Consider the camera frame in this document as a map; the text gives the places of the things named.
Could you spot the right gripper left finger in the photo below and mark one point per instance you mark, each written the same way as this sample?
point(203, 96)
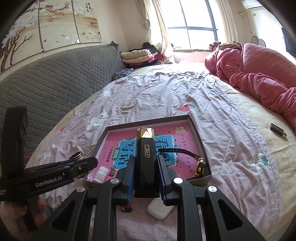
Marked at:
point(92, 210)

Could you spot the folded clothes pile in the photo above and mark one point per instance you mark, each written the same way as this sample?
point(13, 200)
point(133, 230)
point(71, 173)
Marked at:
point(147, 55)

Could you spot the electric fan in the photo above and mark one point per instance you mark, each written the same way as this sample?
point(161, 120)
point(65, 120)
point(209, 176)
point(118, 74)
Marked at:
point(257, 41)

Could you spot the black and yellow wristwatch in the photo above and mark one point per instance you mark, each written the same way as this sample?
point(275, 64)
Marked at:
point(187, 165)

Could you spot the yellow blanket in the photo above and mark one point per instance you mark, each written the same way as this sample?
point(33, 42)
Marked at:
point(266, 115)

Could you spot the flower wall painting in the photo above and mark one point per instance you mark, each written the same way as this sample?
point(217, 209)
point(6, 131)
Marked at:
point(48, 25)

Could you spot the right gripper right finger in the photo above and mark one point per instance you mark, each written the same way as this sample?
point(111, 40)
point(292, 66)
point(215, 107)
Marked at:
point(203, 212)

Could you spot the grey quilted headboard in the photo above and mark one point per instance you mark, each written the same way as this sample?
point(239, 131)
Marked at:
point(54, 85)

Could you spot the small white pill bottle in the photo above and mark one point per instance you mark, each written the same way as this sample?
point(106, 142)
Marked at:
point(100, 175)

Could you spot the black wall television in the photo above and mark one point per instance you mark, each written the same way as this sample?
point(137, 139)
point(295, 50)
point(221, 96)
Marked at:
point(289, 44)

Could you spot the white earbuds case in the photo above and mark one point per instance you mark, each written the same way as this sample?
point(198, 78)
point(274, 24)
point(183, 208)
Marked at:
point(158, 210)

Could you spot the pink quilted duvet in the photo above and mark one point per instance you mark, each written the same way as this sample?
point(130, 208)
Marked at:
point(258, 71)

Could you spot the window with blue frame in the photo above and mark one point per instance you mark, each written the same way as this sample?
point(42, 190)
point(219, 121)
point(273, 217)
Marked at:
point(190, 24)

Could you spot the person's left hand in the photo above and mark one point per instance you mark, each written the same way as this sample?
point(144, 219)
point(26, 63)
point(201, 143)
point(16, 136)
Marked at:
point(11, 212)

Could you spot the black and gold lighter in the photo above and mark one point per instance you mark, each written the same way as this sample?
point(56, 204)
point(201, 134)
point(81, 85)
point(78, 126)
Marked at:
point(146, 175)

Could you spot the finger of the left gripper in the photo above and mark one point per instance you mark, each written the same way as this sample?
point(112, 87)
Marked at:
point(57, 164)
point(76, 168)

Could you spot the metal perfume bottle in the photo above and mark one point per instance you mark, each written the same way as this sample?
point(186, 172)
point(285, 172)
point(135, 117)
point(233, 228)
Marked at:
point(78, 156)

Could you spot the cream curtain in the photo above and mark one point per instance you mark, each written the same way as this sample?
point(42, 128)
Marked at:
point(154, 21)

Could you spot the pink patterned bed sheet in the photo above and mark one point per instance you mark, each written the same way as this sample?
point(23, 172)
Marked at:
point(122, 101)

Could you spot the white air conditioner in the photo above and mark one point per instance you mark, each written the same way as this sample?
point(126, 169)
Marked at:
point(250, 4)

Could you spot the red and black lighter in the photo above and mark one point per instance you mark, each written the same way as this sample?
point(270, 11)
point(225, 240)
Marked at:
point(126, 208)

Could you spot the grey cardboard box tray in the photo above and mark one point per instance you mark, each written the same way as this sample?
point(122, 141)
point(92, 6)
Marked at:
point(162, 122)

